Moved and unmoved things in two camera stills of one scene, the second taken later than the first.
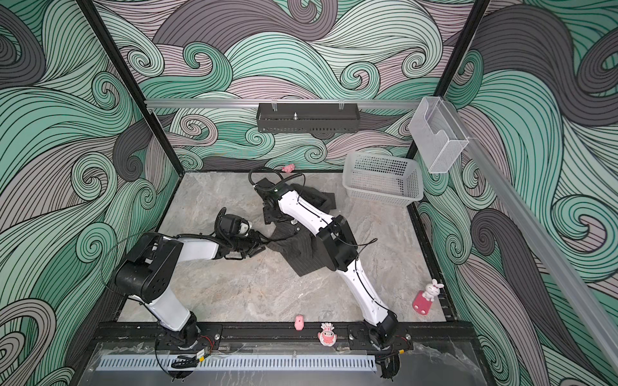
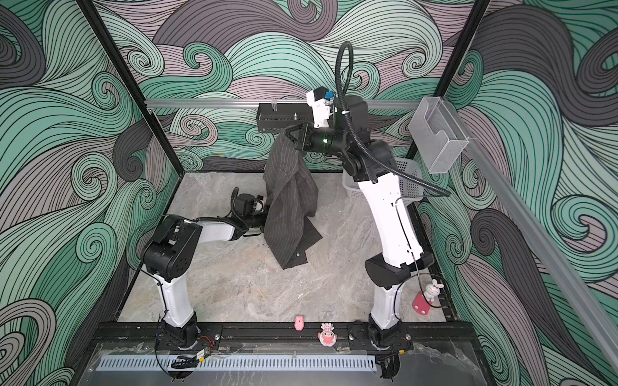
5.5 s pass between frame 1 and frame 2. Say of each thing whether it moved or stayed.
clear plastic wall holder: stayed
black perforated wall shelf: stayed
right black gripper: moved
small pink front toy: stayed
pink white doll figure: stayed
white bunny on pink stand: stayed
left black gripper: moved
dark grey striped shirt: moved
